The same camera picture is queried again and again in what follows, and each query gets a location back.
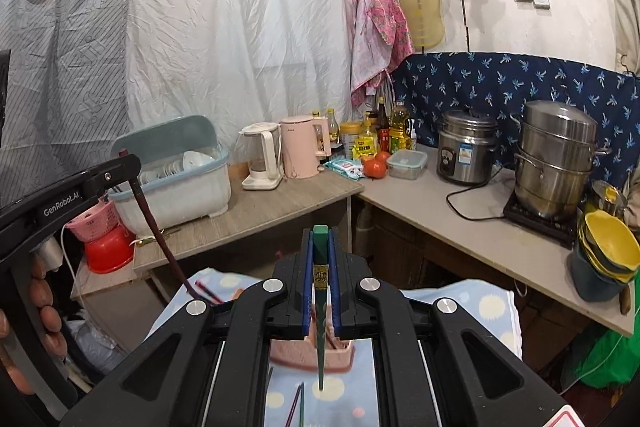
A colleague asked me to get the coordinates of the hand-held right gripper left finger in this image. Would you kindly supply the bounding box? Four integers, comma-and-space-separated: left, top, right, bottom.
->
59, 228, 316, 427

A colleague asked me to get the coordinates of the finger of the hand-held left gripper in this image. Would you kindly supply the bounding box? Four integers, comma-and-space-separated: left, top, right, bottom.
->
84, 184, 112, 209
0, 154, 143, 221

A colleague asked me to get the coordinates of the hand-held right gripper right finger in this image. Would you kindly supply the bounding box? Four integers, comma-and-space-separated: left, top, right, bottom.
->
327, 231, 568, 427

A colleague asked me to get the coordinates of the pink perforated utensil holder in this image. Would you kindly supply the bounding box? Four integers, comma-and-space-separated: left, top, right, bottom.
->
270, 307, 357, 374

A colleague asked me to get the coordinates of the person's left hand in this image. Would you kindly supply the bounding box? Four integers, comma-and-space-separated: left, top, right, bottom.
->
0, 256, 68, 397

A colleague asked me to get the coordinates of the red plastic basin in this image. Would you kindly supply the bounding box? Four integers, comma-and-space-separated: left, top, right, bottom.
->
82, 224, 136, 275

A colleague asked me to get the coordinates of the blue printed tablecloth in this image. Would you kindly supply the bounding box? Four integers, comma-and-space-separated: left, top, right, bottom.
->
147, 267, 522, 427

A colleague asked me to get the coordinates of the stack of white dishes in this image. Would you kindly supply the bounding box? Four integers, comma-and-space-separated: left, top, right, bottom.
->
137, 151, 221, 185

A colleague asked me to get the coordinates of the blue white dish drainer box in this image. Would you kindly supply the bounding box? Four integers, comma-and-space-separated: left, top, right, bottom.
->
110, 114, 233, 235

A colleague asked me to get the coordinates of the grey wood side table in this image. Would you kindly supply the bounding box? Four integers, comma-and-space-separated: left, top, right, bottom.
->
132, 167, 366, 288

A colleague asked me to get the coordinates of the blue white wipes packet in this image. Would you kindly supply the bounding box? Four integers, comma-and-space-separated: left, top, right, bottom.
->
324, 157, 368, 180

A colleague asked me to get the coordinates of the grey striped sheet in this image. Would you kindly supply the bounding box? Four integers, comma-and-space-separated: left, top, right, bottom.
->
0, 0, 133, 202

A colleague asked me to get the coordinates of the light wooden counter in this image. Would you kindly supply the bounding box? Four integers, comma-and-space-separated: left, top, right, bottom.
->
357, 142, 636, 338

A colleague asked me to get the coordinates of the white glass kettle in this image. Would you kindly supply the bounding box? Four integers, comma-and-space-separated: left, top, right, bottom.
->
237, 122, 283, 192

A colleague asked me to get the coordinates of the pink electric kettle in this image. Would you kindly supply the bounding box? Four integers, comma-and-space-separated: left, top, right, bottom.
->
279, 114, 332, 180

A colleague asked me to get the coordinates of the clear food container green lid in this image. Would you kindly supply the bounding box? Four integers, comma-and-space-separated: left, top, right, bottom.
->
386, 149, 428, 181

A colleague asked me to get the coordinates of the yellow packet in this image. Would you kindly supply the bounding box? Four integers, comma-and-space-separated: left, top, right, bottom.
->
352, 132, 378, 160

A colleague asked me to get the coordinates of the yellow lidded tin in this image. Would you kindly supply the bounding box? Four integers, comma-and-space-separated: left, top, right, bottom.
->
339, 120, 366, 160

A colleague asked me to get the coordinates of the brown bottle yellow cap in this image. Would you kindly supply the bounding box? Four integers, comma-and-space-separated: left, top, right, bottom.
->
325, 108, 342, 146

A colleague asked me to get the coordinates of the dark sauce bottle red label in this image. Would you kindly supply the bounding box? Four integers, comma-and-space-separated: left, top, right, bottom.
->
376, 97, 392, 154

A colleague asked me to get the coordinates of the yellow cooking oil bottle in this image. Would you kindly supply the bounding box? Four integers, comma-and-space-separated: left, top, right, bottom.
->
390, 102, 413, 152

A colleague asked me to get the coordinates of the white sheet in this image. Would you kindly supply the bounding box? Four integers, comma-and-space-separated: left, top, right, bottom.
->
122, 0, 361, 142

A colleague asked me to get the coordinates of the steel rice cooker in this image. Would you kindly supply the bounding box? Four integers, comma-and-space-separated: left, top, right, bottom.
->
436, 108, 501, 186

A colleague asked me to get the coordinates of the black induction cooker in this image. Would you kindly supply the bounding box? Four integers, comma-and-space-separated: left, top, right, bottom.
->
502, 194, 583, 248

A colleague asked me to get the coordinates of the stainless steel steamer pot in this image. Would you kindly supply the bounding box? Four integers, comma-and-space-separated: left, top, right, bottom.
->
510, 100, 612, 220

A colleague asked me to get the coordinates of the navy printed cloth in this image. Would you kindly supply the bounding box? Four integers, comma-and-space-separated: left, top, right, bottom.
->
392, 52, 640, 188

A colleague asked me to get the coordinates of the pink floral garment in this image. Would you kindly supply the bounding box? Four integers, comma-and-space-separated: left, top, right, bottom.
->
350, 0, 416, 108

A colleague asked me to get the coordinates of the yellow grey bowl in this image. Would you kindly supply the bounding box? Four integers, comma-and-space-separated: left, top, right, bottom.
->
577, 227, 638, 285

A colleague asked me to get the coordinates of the yellow cutting board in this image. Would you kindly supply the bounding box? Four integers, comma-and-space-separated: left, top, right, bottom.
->
398, 0, 446, 54

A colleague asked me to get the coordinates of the stainless steel cup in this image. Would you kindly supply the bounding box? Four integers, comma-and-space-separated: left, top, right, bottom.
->
591, 179, 628, 220

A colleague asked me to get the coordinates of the green plastic bag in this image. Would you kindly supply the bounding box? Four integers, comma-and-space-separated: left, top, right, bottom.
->
560, 324, 640, 395

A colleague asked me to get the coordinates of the black power cable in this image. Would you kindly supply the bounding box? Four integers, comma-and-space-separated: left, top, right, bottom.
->
446, 167, 516, 223

